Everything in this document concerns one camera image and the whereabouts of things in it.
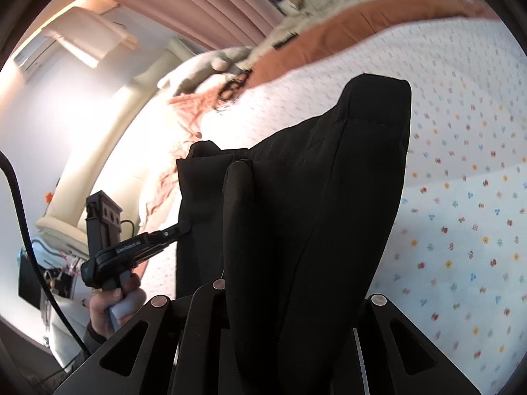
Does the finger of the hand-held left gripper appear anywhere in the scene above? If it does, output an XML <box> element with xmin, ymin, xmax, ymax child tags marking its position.
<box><xmin>141</xmin><ymin>222</ymin><xmax>193</xmax><ymax>252</ymax></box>

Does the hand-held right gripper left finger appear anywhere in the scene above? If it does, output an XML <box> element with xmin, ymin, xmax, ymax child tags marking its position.
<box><xmin>53</xmin><ymin>278</ymin><xmax>228</xmax><ymax>395</ymax></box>

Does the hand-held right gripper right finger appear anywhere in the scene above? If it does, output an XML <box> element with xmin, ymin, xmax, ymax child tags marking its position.
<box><xmin>354</xmin><ymin>294</ymin><xmax>483</xmax><ymax>395</ymax></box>

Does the black garment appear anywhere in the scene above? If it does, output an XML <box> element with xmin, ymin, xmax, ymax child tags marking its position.
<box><xmin>175</xmin><ymin>73</ymin><xmax>413</xmax><ymax>395</ymax></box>

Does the person's left forearm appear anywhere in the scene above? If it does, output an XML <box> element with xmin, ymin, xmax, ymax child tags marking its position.
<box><xmin>81</xmin><ymin>320</ymin><xmax>109</xmax><ymax>355</ymax></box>

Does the person's left hand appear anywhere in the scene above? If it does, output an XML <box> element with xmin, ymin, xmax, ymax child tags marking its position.
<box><xmin>89</xmin><ymin>274</ymin><xmax>142</xmax><ymax>335</ymax></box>

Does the clear plastic container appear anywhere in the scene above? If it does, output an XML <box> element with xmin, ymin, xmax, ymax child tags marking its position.
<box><xmin>41</xmin><ymin>254</ymin><xmax>80</xmax><ymax>299</ymax></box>

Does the white pink patterned pillow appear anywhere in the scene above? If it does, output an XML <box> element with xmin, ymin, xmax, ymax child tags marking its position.
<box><xmin>139</xmin><ymin>90</ymin><xmax>215</xmax><ymax>233</ymax></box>

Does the black box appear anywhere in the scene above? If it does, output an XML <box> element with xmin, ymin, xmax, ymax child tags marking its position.
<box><xmin>17</xmin><ymin>254</ymin><xmax>47</xmax><ymax>302</ymax></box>

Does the cream bed headboard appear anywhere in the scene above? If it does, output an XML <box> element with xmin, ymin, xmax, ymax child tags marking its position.
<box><xmin>35</xmin><ymin>38</ymin><xmax>203</xmax><ymax>248</ymax></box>

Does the grey crumpled cloth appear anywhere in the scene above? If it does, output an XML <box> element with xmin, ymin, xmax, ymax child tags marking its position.
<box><xmin>157</xmin><ymin>46</ymin><xmax>253</xmax><ymax>96</ymax></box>

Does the white floral bed sheet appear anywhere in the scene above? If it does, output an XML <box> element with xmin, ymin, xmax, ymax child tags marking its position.
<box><xmin>139</xmin><ymin>8</ymin><xmax>527</xmax><ymax>395</ymax></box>

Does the small black buckle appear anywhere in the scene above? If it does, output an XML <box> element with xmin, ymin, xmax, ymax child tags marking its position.
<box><xmin>271</xmin><ymin>32</ymin><xmax>299</xmax><ymax>51</ymax></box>

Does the pink curtain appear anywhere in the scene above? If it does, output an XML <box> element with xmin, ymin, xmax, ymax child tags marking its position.
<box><xmin>90</xmin><ymin>0</ymin><xmax>286</xmax><ymax>51</ymax></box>

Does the brown and beige duvet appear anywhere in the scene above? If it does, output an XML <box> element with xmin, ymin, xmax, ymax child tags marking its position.
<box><xmin>235</xmin><ymin>0</ymin><xmax>504</xmax><ymax>92</ymax></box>

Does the black cable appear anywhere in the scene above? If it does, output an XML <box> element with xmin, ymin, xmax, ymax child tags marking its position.
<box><xmin>0</xmin><ymin>150</ymin><xmax>92</xmax><ymax>358</ymax></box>

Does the black looped strap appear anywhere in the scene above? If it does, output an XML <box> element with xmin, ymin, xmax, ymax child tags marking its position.
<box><xmin>213</xmin><ymin>69</ymin><xmax>253</xmax><ymax>113</ymax></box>

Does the cream wall fixture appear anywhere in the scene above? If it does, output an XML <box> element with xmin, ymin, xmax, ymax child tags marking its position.
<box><xmin>40</xmin><ymin>3</ymin><xmax>139</xmax><ymax>69</ymax></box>

